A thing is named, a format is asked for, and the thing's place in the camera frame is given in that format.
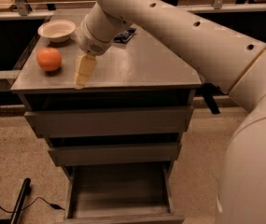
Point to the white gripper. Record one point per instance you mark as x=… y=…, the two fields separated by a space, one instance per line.
x=90 y=42

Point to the orange fruit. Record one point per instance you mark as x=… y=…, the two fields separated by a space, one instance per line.
x=49 y=59

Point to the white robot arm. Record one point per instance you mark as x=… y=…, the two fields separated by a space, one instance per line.
x=234 y=62

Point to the grey drawer cabinet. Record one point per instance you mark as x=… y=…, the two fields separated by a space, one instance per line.
x=140 y=74

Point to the grey top drawer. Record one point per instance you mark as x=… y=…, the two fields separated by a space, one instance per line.
x=108 y=122

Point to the grey middle drawer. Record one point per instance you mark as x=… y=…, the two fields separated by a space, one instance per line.
x=113 y=154

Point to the grey open bottom drawer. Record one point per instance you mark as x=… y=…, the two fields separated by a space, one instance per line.
x=132 y=193

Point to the black snack packet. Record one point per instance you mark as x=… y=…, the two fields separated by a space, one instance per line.
x=124 y=36

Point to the black floor bar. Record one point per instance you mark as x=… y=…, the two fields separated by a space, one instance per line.
x=16 y=212

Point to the black table leg bracket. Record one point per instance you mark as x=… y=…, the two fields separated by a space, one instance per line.
x=207 y=94

